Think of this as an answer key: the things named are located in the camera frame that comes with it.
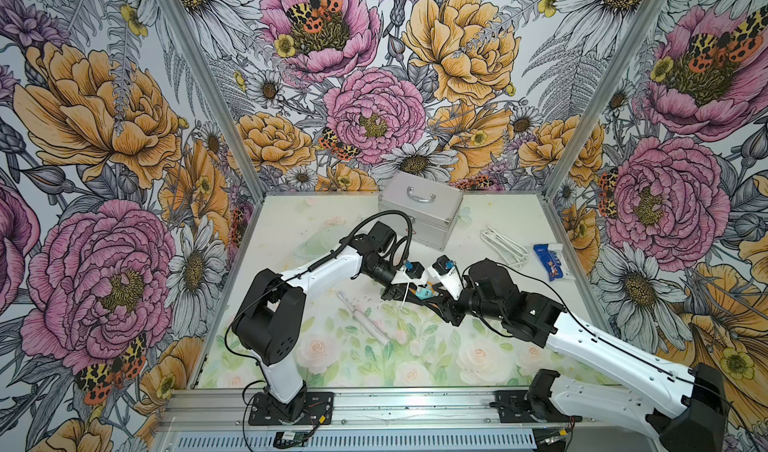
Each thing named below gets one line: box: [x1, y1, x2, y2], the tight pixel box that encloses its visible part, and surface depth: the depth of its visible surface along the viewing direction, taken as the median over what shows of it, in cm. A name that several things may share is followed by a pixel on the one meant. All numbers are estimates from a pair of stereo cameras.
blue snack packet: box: [533, 244, 563, 282], surface depth 101 cm
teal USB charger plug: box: [416, 288, 433, 300], surface depth 75 cm
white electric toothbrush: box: [336, 291, 391, 345], surface depth 89 cm
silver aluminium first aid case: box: [378, 170, 464, 251], surface depth 102 cm
